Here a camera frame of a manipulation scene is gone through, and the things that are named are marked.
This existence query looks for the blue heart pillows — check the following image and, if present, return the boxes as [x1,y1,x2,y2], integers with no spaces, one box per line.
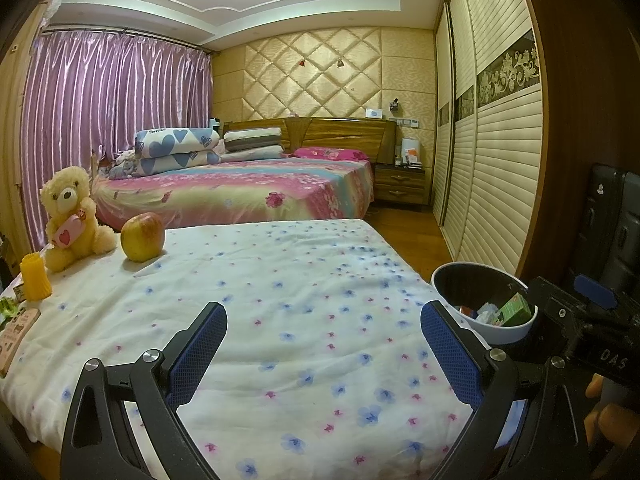
[135,127,222,159]

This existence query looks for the person's right hand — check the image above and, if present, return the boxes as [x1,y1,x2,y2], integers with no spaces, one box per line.
[586,372,640,443]

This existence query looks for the pink floral pillow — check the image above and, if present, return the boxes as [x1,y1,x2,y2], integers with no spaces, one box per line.
[292,146,373,162]

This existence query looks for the cream teddy bear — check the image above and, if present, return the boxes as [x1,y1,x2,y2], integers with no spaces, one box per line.
[39,166,117,273]

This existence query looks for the bed with floral sheet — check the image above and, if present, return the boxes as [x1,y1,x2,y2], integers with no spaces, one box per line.
[92,157,376,233]

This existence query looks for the black suitcase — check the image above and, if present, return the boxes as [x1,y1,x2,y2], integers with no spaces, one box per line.
[570,162,640,286]

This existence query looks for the flat brown patterned box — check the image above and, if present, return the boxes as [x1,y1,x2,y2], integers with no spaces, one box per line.
[0,307,41,378]

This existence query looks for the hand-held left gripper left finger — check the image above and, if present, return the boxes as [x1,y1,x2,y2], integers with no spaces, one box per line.
[60,301,228,480]

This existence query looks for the white and orange box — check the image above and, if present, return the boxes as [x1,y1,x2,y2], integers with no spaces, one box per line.
[400,137,423,168]

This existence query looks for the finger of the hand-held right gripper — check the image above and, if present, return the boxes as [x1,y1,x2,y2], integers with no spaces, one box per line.
[574,274,618,311]
[525,275,581,341]

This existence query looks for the purple curtain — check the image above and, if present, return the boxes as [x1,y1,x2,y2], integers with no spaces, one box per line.
[20,30,213,251]

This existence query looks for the white floral blanket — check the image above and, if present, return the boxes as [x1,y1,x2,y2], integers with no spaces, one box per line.
[0,218,481,480]

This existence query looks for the wooden headboard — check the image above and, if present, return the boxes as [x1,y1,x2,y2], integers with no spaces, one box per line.
[222,116,397,163]

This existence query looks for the light wooden wardrobe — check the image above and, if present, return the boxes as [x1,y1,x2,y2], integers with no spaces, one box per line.
[0,7,43,261]

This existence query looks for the wooden nightstand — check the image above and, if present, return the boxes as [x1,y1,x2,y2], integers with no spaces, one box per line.
[374,162,427,206]

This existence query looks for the folded heart print quilt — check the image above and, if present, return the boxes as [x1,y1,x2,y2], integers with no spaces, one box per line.
[140,149,222,175]

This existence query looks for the white trash bin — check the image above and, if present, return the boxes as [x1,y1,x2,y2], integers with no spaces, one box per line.
[431,261,538,346]

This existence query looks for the louvered sliding door wardrobe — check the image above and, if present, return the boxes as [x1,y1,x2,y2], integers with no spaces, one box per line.
[431,0,601,281]

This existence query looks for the white pillow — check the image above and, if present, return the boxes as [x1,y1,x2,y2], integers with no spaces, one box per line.
[220,145,286,163]

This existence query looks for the orange plush toy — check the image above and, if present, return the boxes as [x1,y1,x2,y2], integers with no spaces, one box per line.
[120,212,166,262]

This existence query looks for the striped pillow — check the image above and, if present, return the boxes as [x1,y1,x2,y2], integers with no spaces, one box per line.
[223,127,283,153]

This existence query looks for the green tissue box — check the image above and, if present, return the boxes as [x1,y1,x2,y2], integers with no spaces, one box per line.
[492,292,532,326]

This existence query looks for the small stuffed toys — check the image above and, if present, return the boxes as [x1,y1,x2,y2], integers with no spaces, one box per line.
[107,149,143,178]

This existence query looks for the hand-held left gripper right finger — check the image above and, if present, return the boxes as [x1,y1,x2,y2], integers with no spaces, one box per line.
[420,301,576,480]

